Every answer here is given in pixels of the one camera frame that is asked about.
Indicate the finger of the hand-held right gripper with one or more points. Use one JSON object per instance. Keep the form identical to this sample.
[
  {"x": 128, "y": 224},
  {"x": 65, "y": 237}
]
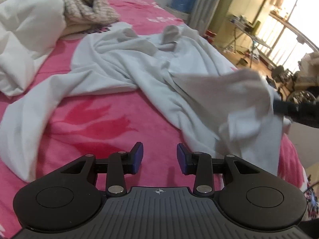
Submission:
[{"x": 285, "y": 108}]

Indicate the white window railing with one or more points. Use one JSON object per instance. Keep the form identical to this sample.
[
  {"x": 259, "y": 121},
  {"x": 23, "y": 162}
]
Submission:
[{"x": 281, "y": 42}]

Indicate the white water dispenser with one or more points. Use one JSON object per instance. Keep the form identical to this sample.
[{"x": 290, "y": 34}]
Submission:
[{"x": 178, "y": 15}]

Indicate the folding table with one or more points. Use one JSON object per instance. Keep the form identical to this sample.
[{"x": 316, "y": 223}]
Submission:
[{"x": 239, "y": 23}]

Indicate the white button shirt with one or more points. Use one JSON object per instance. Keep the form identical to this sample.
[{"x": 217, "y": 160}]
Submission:
[{"x": 149, "y": 67}]

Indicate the wheelchair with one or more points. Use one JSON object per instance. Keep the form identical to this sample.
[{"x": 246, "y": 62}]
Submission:
[{"x": 299, "y": 94}]

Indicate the beige checked woolen coat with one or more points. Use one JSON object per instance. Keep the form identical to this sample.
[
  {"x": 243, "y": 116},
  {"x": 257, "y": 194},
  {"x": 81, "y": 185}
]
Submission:
[{"x": 84, "y": 2}]

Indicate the pink floral blanket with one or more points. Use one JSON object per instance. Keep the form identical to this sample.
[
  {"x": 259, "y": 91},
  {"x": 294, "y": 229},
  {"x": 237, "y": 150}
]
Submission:
[{"x": 99, "y": 119}]

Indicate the red thermos bottle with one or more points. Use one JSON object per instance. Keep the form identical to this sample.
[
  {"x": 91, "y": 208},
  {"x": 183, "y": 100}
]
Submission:
[{"x": 210, "y": 34}]

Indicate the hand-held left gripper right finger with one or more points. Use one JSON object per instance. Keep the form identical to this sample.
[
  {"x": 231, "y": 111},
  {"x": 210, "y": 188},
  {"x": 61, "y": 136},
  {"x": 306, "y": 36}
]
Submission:
[{"x": 180, "y": 159}]

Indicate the grey curtain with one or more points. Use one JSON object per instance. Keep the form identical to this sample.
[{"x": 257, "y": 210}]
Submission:
[{"x": 206, "y": 2}]

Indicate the white thick garment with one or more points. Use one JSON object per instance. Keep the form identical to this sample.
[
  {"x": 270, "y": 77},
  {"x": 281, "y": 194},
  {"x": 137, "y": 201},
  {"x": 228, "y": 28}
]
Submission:
[{"x": 25, "y": 29}]

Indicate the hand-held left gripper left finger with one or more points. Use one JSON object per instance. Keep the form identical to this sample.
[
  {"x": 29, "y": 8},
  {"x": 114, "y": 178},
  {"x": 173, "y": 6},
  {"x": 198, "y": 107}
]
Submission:
[{"x": 137, "y": 158}]

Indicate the green bottle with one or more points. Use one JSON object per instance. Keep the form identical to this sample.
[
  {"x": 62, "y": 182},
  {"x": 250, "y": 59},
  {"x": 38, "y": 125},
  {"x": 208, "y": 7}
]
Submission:
[{"x": 256, "y": 27}]

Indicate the beige patterned blanket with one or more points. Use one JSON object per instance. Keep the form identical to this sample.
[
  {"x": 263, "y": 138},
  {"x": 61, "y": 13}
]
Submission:
[{"x": 309, "y": 64}]

